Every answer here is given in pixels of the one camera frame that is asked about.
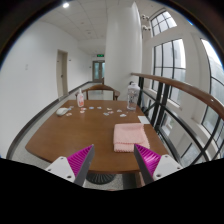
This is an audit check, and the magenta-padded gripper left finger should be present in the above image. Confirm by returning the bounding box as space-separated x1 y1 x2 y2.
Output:
44 143 96 187

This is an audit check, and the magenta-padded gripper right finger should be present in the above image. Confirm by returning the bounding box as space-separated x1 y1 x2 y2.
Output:
133 143 184 186

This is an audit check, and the pink towel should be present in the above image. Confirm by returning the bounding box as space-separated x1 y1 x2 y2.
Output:
112 122 151 153

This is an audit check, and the black table base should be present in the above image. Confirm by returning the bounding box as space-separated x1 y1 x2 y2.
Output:
85 172 117 185

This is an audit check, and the white card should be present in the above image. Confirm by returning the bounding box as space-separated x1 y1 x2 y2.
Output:
137 115 152 126

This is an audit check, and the white pink pump bottle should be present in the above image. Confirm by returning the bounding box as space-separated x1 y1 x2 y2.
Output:
76 88 85 108

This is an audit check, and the clear plastic drink bottle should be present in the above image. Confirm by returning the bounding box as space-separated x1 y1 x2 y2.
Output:
126 81 141 111

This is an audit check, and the wooden-topped black railing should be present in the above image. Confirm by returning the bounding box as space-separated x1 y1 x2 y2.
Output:
130 72 224 164

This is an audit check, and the wooden chair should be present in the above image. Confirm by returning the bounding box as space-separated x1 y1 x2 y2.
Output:
74 84 121 102

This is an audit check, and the white side door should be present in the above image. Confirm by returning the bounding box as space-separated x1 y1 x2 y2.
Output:
55 49 69 98

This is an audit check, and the tall black-framed window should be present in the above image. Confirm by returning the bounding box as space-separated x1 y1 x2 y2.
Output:
152 38 187 101

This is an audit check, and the glass double door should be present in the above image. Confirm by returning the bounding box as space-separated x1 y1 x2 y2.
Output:
92 60 106 83

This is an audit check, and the large curved window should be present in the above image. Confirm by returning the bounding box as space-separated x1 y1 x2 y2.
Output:
199 38 224 134

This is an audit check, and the arched upper window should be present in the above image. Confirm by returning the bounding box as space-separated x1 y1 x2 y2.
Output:
149 10 178 37

